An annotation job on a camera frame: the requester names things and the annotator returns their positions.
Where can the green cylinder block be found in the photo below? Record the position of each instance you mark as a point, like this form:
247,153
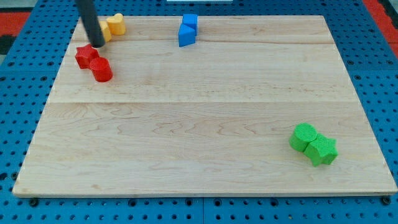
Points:
302,135

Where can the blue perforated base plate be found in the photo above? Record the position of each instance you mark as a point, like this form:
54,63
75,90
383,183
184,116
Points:
31,65

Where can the blue cube block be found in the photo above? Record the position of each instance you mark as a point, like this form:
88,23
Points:
191,20

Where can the yellow block behind rod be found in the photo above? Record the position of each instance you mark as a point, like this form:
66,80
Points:
105,31

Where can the green star block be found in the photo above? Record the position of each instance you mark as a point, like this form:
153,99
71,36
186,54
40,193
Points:
321,151

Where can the red star block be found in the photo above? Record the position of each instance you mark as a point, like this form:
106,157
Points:
84,55

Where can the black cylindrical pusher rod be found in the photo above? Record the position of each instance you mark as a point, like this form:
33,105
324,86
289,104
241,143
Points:
89,18

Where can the red cylinder block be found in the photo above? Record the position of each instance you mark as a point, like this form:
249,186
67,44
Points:
101,69

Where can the yellow heart block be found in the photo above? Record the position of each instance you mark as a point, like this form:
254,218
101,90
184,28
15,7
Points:
116,24

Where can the blue triangular wedge block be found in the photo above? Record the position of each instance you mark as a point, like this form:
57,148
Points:
186,35

